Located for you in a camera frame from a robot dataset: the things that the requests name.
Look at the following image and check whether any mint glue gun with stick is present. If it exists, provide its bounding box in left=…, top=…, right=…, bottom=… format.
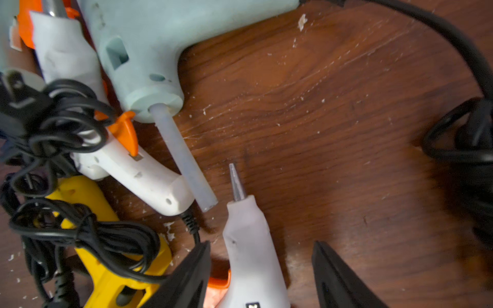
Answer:
left=78, top=1, right=299, bottom=211

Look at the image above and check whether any yellow glue gun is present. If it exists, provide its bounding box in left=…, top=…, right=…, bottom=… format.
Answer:
left=44, top=175, right=173, bottom=308

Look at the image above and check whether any white glue gun orange trigger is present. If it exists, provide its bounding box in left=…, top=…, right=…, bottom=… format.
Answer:
left=30, top=11, right=195, bottom=216

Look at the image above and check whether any small white glue gun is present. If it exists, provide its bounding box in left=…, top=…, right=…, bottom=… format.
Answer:
left=204, top=163, right=291, bottom=308

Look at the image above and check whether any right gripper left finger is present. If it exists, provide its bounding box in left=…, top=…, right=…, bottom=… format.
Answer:
left=142, top=241, right=211, bottom=308

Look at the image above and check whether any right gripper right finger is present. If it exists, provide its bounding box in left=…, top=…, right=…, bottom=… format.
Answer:
left=312, top=241, right=387, bottom=308

